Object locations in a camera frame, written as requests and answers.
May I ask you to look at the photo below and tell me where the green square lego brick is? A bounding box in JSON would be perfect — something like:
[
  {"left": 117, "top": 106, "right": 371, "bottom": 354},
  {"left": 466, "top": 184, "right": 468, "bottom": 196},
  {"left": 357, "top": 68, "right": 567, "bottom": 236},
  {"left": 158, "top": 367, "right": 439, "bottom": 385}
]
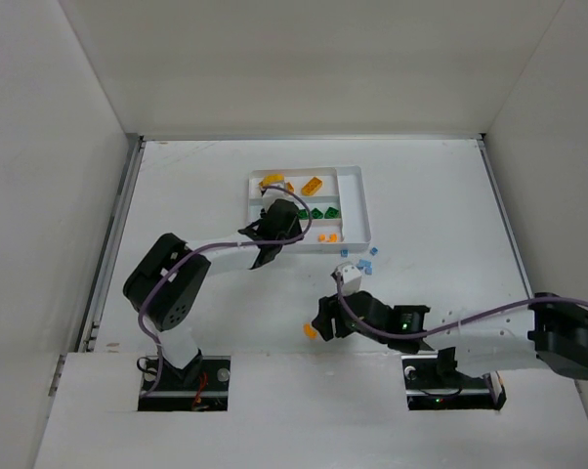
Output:
[{"left": 310, "top": 208, "right": 323, "bottom": 219}]

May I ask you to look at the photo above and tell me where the yellow long lego brick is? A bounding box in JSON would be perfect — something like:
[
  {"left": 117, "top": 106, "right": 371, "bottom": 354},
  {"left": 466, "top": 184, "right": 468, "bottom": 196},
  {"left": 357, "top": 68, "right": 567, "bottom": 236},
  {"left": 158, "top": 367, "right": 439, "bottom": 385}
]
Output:
[{"left": 301, "top": 177, "right": 323, "bottom": 197}]

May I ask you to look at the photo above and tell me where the light blue lego pair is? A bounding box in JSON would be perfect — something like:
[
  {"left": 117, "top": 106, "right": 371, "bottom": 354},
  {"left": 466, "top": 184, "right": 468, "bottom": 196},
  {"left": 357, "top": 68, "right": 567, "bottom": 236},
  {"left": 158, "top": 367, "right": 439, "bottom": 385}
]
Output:
[{"left": 356, "top": 259, "right": 371, "bottom": 270}]

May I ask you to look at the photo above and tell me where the orange round figure piece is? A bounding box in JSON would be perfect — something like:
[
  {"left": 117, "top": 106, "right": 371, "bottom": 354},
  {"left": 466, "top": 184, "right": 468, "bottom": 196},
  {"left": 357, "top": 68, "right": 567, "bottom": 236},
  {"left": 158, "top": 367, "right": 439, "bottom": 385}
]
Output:
[{"left": 259, "top": 173, "right": 285, "bottom": 189}]

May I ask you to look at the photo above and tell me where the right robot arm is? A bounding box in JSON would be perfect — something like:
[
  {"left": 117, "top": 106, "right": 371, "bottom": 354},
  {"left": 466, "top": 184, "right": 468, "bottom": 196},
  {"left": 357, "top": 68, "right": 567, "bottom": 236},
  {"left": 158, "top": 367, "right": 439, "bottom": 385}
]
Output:
[{"left": 312, "top": 291, "right": 588, "bottom": 381}]

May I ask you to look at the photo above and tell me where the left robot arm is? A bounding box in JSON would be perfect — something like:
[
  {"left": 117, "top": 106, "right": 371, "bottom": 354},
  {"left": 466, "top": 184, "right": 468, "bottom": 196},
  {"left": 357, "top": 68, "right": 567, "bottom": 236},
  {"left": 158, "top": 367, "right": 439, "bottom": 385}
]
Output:
[{"left": 122, "top": 198, "right": 305, "bottom": 391}]

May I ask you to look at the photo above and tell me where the white divided sorting tray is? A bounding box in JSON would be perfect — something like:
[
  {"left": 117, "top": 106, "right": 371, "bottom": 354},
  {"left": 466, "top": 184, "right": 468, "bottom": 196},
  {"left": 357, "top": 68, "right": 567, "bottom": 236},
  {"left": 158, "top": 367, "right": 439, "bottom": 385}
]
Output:
[{"left": 247, "top": 166, "right": 371, "bottom": 254}]

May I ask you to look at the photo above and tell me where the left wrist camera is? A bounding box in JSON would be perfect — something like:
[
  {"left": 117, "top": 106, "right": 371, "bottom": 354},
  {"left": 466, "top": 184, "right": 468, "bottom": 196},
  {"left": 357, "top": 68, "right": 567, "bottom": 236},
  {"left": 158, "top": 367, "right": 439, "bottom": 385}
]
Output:
[{"left": 260, "top": 184, "right": 294, "bottom": 212}]

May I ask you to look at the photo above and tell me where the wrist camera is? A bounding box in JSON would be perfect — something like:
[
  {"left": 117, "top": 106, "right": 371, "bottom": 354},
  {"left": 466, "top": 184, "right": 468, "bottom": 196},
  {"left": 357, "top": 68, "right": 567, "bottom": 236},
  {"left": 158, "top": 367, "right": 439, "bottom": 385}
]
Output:
[
  {"left": 260, "top": 184, "right": 294, "bottom": 212},
  {"left": 331, "top": 262, "right": 362, "bottom": 296}
]

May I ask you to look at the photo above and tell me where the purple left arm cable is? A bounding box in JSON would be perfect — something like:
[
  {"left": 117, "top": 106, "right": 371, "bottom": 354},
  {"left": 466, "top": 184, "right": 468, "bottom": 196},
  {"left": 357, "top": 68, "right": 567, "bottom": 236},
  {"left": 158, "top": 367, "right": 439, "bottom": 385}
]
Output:
[{"left": 136, "top": 184, "right": 313, "bottom": 400}]

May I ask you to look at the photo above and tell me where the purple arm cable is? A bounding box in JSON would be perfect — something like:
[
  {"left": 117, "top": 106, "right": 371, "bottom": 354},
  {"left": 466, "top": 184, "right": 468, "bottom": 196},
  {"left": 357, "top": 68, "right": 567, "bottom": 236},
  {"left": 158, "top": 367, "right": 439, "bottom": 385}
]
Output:
[
  {"left": 136, "top": 184, "right": 313, "bottom": 400},
  {"left": 331, "top": 271, "right": 588, "bottom": 351}
]

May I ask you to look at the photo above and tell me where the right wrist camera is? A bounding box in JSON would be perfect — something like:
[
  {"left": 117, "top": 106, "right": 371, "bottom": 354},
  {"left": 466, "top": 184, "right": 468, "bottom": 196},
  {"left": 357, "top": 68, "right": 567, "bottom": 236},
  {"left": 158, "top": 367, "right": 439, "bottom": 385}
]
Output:
[{"left": 331, "top": 262, "right": 362, "bottom": 296}]

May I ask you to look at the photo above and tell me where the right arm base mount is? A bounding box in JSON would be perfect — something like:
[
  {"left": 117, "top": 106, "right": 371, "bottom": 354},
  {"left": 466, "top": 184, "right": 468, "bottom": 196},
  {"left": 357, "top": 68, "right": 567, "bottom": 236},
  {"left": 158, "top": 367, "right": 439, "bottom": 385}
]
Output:
[{"left": 401, "top": 349, "right": 507, "bottom": 411}]

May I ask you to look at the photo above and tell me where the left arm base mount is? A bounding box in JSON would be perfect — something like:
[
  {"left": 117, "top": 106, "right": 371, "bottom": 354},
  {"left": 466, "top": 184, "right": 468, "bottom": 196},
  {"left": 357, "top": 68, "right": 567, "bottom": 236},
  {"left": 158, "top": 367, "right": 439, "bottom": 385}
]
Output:
[{"left": 137, "top": 356, "right": 231, "bottom": 412}]

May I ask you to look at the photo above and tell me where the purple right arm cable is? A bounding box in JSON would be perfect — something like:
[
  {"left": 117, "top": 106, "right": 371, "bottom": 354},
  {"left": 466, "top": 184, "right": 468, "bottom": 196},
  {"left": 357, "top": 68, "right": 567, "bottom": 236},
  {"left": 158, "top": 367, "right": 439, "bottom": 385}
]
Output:
[{"left": 331, "top": 271, "right": 588, "bottom": 351}]

